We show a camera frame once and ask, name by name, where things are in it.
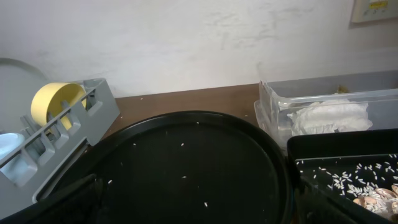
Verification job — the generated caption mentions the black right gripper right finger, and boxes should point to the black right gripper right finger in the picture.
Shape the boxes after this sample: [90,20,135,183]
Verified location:
[294,180,356,224]

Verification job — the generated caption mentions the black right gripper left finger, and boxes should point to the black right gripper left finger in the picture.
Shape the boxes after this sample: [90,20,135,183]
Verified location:
[1,174,103,224]

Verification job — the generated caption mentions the food scraps with rice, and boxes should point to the food scraps with rice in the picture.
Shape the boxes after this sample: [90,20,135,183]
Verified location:
[295,154,397,223]

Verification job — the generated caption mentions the light blue plastic cup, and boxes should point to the light blue plastic cup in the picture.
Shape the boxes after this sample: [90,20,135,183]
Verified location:
[1,133,27,180]

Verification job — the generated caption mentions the white tissue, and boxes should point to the white tissue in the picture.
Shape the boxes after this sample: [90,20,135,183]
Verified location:
[287,99,373,136]

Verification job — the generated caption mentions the yellow bowl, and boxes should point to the yellow bowl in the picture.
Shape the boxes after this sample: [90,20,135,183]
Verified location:
[30,83,86,126]

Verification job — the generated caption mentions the gold foil wrapper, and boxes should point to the gold foil wrapper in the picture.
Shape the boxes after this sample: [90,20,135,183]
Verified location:
[335,85,349,94]

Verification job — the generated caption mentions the grey plate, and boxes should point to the grey plate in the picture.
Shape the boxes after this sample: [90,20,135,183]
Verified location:
[1,58,50,133]

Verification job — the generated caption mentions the grey dishwasher rack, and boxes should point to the grey dishwasher rack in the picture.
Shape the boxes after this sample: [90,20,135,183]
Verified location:
[1,78,120,218]

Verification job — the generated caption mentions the black rectangular bin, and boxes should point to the black rectangular bin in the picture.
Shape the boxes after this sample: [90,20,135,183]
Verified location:
[287,129,397,223]

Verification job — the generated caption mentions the round black tray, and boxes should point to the round black tray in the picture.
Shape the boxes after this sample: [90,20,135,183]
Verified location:
[39,110,295,224]

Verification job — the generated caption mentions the clear plastic bin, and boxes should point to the clear plastic bin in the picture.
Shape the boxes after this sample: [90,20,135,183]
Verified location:
[254,71,397,149]

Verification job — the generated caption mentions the wall outlet plate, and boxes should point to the wall outlet plate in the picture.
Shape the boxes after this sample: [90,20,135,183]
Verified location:
[349,0,397,28]

